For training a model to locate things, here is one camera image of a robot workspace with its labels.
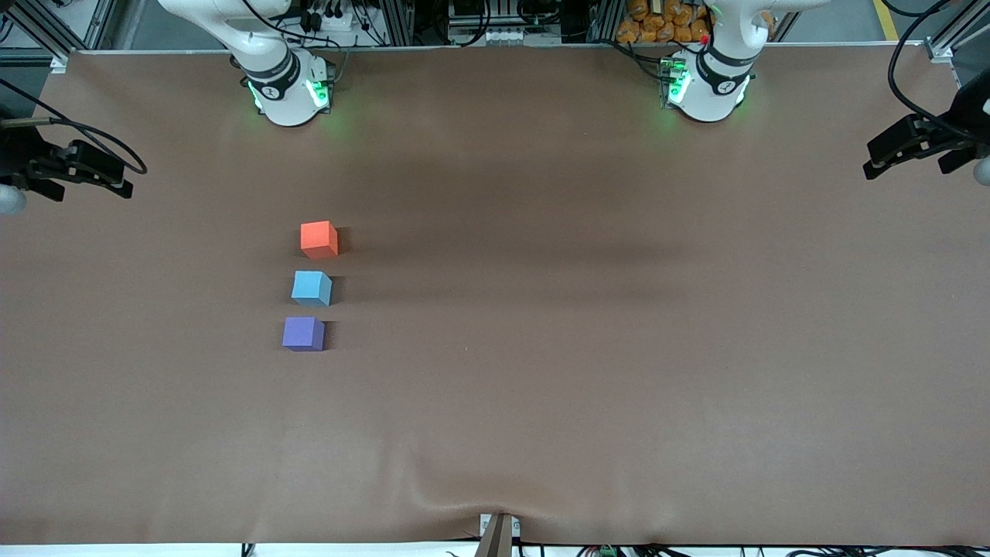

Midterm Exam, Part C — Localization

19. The blue foam block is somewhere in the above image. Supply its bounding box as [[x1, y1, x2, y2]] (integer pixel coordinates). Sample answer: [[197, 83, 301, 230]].
[[291, 270, 333, 307]]

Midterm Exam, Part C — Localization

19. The orange foam block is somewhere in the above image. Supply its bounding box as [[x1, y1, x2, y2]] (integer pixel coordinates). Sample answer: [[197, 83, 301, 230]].
[[300, 221, 340, 259]]

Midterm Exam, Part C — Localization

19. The purple foam block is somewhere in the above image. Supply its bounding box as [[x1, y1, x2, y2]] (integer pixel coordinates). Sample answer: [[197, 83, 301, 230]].
[[282, 316, 326, 352]]

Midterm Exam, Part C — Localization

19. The orange packets pile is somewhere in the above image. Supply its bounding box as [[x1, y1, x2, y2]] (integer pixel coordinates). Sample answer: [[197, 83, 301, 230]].
[[616, 0, 714, 44]]

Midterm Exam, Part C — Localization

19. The brown table cover sheet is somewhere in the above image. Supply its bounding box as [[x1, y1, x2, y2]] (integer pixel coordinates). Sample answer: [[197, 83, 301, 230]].
[[0, 43, 990, 546]]

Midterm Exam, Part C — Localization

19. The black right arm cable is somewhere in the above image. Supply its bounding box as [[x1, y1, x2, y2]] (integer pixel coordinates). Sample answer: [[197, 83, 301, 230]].
[[0, 77, 148, 176]]

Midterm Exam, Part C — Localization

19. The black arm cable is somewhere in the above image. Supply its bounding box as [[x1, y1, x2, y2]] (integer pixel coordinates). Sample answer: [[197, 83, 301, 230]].
[[0, 77, 148, 176], [886, 0, 990, 145]]

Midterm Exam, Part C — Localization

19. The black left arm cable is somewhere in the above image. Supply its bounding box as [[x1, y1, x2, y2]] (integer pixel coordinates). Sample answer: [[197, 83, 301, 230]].
[[886, 0, 990, 145]]

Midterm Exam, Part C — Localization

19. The aluminium frame strut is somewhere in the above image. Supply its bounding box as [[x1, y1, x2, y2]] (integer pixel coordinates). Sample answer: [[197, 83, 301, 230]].
[[12, 0, 74, 72], [927, 0, 990, 63]]

